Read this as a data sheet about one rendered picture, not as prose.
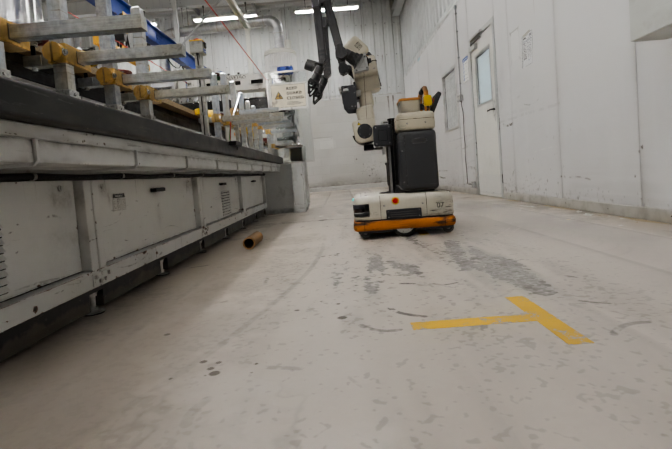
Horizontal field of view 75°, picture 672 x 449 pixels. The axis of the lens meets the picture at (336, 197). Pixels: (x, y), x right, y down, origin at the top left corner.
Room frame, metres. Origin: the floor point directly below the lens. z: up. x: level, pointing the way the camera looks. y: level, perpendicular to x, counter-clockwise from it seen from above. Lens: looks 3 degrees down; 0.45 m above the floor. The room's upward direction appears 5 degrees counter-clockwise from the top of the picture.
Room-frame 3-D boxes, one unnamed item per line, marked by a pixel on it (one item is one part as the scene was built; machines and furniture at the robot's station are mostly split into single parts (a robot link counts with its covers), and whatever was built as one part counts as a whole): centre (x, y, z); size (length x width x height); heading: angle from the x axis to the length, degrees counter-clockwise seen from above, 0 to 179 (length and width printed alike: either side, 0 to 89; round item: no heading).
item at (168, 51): (1.23, 0.60, 0.81); 0.43 x 0.03 x 0.04; 89
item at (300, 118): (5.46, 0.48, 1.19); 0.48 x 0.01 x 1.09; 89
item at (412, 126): (3.17, -0.54, 0.59); 0.55 x 0.34 x 0.83; 177
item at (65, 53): (1.21, 0.70, 0.82); 0.14 x 0.06 x 0.05; 179
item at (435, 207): (3.17, -0.45, 0.16); 0.67 x 0.64 x 0.25; 87
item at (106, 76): (1.46, 0.69, 0.81); 0.14 x 0.06 x 0.05; 179
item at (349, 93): (3.19, -0.16, 0.99); 0.28 x 0.16 x 0.22; 177
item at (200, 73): (1.48, 0.60, 0.81); 0.43 x 0.03 x 0.04; 89
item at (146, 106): (1.69, 0.69, 0.89); 0.04 x 0.04 x 0.48; 89
